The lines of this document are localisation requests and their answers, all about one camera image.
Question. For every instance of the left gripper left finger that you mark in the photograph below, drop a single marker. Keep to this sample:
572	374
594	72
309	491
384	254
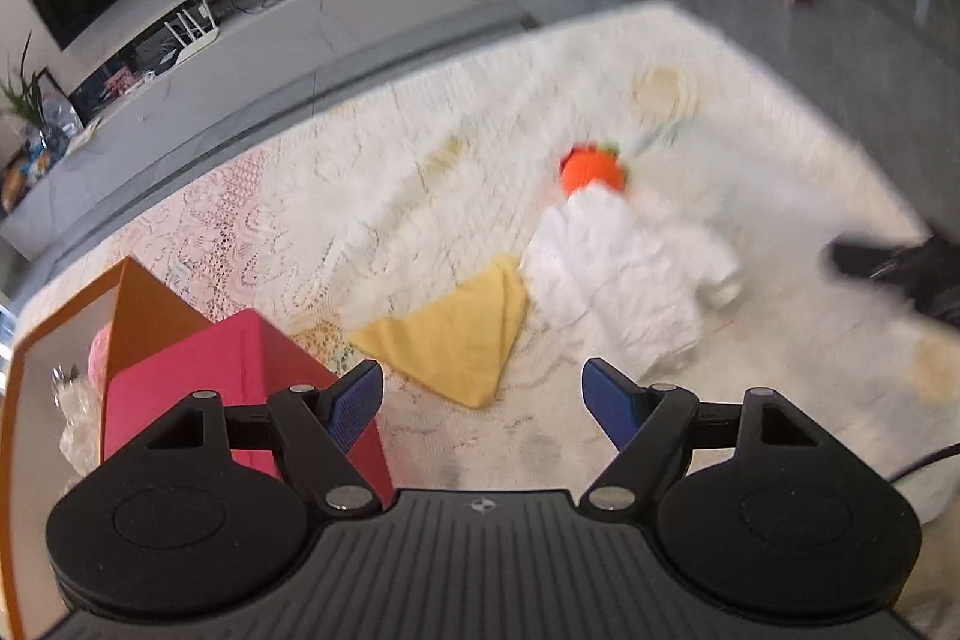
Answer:
316	429

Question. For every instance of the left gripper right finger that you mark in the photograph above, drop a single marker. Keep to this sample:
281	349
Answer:
648	426

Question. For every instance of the yellow cloth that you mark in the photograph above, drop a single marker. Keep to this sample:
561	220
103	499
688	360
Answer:
457	346

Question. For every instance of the pink white crochet pouch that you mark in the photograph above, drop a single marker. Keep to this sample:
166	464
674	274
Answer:
96	363

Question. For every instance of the clear plastic bag tissue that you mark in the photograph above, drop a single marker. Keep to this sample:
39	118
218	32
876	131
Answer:
81	406

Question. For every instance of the orange crochet carrot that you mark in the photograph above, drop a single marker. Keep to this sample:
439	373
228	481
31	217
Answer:
592	163

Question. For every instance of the red lidded clear container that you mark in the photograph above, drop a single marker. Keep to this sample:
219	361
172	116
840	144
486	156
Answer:
243	359

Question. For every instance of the orange cardboard box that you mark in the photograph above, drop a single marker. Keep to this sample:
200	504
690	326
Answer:
53	417

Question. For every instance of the white lace tablecloth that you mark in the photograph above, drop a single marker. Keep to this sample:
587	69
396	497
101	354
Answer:
387	202

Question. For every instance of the white wifi router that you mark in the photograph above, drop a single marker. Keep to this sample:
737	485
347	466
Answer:
193	28

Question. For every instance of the marble tv console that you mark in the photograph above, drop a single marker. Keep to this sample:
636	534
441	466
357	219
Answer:
254	55

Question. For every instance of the green plant glass vase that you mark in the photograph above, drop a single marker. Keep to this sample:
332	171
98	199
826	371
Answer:
36	97

